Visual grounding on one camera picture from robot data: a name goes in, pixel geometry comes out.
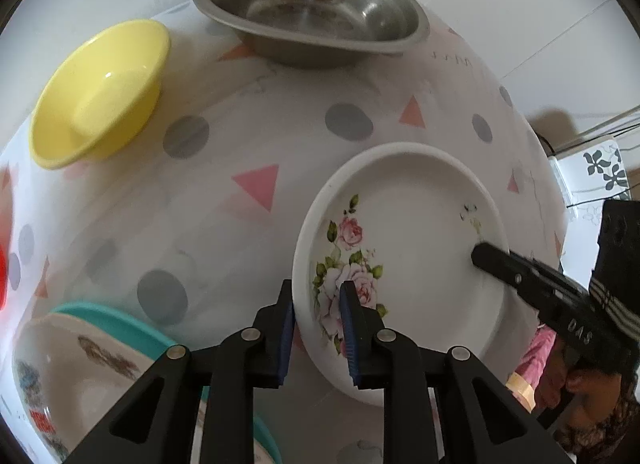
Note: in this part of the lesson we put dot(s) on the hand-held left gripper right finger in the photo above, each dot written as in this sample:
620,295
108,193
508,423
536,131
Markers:
347,334

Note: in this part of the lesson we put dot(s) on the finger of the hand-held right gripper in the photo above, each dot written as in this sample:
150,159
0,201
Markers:
500,261

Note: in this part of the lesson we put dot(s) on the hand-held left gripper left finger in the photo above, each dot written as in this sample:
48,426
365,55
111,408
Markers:
286,334

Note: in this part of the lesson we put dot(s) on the white floral bowl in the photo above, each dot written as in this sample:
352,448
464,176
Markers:
415,224

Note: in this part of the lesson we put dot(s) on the person's right forearm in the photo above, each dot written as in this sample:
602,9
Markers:
605,434

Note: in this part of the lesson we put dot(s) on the person's right hand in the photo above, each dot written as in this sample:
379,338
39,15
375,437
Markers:
595,384

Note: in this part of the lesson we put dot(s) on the pink striped cloth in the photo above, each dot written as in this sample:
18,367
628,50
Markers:
537,369

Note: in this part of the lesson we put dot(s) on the black white-striped clothing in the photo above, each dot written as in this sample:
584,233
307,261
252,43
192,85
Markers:
617,244

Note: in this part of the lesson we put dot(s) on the white floral box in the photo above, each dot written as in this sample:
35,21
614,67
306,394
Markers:
595,174

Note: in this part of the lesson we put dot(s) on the teal plate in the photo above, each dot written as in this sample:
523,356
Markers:
125,319

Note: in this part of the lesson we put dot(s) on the white printed bowl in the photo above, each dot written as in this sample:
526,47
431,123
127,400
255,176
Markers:
75,384

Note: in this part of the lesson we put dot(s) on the patterned white tablecloth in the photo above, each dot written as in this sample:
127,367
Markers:
250,109

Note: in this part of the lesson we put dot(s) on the red plastic bowl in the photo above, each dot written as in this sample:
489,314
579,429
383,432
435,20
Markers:
3,274

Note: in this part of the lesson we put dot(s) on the yellow plastic bowl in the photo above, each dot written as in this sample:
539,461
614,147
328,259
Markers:
100,94

